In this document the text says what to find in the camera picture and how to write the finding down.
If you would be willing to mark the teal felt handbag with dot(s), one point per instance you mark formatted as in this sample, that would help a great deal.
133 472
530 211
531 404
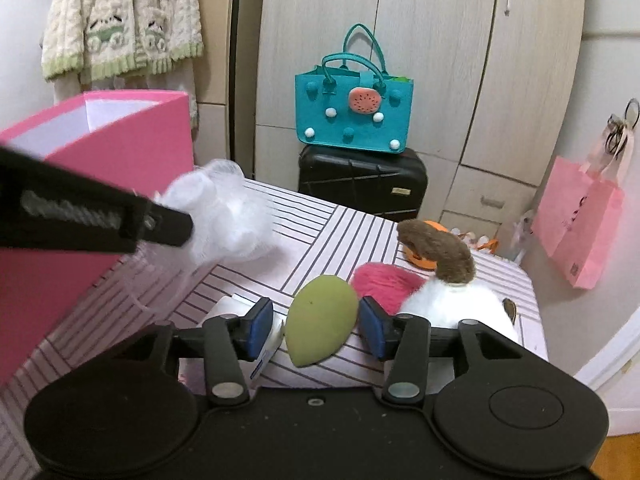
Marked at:
348 101

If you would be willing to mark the pink tote bag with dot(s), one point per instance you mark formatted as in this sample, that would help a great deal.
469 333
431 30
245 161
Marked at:
581 206

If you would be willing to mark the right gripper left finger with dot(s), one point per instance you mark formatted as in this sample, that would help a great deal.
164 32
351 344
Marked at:
222 342

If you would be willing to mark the green egg sponge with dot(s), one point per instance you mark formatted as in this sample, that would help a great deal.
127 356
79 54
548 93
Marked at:
320 319

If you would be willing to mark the metal wall hook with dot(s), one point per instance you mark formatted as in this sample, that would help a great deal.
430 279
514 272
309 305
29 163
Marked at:
632 113

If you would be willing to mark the white brown plush dog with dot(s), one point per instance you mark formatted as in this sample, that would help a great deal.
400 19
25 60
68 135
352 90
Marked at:
453 293

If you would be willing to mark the black clothes rack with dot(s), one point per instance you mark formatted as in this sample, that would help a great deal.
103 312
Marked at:
233 55

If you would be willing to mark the white mesh bath pouf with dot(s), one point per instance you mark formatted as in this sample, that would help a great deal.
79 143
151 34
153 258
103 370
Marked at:
231 223

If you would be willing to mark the striped tablecloth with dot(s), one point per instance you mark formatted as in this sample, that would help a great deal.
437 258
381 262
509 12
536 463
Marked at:
313 238

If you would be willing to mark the black suitcase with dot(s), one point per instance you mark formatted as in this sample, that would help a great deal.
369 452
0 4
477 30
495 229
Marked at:
391 186

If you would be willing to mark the pink fluffy pompom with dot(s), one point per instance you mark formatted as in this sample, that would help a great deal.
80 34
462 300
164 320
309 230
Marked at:
388 285

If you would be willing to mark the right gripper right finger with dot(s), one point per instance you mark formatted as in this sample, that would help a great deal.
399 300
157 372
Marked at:
408 342

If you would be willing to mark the pink storage box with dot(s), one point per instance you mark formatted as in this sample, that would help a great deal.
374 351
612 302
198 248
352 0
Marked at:
136 140

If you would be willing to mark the beige wooden wardrobe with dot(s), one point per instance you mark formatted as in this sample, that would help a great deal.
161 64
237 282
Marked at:
492 79

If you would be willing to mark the cream knit cardigan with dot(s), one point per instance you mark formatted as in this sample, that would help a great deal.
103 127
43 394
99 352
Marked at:
114 44

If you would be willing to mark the white tissue pack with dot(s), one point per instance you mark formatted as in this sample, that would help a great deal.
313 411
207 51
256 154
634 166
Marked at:
191 370

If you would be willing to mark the tall cardboard box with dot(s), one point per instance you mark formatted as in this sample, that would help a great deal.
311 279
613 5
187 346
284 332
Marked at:
212 82

